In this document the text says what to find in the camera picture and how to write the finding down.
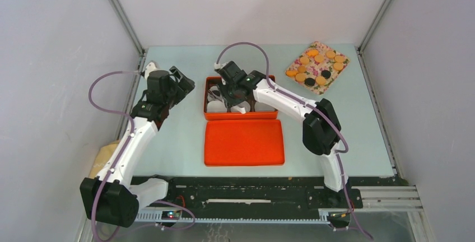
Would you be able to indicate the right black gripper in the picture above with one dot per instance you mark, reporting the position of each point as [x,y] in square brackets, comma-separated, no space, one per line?
[230,103]

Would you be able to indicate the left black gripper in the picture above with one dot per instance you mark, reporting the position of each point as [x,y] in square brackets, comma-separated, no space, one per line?
[185,85]

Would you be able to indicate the metal tongs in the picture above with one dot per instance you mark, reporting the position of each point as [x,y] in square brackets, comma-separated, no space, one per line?
[229,103]

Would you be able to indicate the black sandwich cookie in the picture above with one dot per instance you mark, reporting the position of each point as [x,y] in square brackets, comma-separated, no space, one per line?
[326,74]
[310,82]

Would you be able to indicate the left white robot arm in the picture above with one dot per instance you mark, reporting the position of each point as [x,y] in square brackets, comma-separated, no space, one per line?
[110,197]

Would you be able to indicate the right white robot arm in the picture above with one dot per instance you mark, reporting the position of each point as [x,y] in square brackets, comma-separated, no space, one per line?
[320,126]

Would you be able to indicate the white paper cup bottom-middle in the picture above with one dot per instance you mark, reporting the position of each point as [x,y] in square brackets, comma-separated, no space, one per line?
[240,108]

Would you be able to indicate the white paper cup top-left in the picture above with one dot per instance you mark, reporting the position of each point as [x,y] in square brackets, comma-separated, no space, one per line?
[213,94]

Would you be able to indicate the orange cookie tin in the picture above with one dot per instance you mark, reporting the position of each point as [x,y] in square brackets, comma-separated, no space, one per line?
[252,114]

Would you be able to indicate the white paper cup bottom-left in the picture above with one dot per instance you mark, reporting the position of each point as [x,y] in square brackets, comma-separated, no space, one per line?
[216,106]

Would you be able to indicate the white paper cup bottom-right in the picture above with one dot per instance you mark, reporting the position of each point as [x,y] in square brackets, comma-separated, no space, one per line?
[262,107]

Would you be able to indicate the orange tin lid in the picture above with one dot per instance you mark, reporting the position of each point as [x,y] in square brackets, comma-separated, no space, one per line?
[244,143]

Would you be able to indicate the orange cookie on tray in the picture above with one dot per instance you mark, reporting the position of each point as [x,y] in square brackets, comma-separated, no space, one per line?
[319,58]
[339,58]
[304,60]
[338,66]
[300,77]
[330,54]
[312,52]

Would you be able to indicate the floral tray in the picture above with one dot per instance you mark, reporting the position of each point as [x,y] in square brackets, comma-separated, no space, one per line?
[313,70]

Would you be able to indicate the yellow cloth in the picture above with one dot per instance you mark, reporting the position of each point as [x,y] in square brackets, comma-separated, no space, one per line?
[102,157]

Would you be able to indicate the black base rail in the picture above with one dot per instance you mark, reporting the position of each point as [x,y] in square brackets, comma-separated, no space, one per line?
[259,198]

